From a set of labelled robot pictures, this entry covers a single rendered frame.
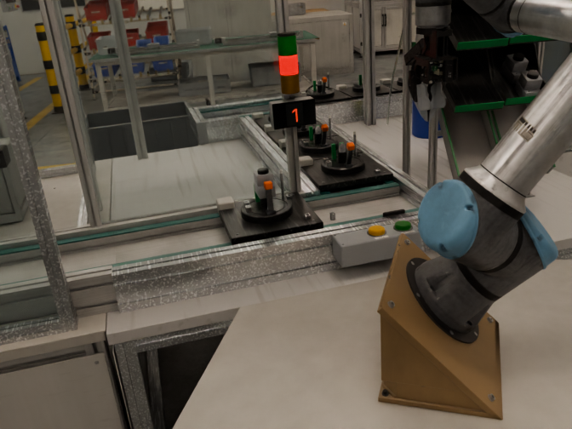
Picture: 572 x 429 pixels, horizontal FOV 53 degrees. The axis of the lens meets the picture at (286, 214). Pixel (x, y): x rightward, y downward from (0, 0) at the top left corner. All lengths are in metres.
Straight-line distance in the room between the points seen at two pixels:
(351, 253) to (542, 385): 0.51
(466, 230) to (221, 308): 0.66
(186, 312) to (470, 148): 0.90
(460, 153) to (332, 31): 7.40
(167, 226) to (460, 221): 0.93
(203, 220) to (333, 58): 7.54
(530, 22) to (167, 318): 0.98
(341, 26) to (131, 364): 7.95
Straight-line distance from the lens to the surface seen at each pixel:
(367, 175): 1.79
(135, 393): 1.48
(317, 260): 1.45
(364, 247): 1.40
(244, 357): 1.20
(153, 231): 1.63
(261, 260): 1.41
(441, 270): 1.09
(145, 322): 1.37
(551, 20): 1.23
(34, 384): 1.47
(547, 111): 0.94
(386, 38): 10.67
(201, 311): 1.37
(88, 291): 1.42
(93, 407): 1.51
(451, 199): 0.93
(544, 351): 1.25
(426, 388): 1.06
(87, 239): 1.64
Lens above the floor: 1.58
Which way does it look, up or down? 23 degrees down
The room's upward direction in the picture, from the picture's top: 5 degrees counter-clockwise
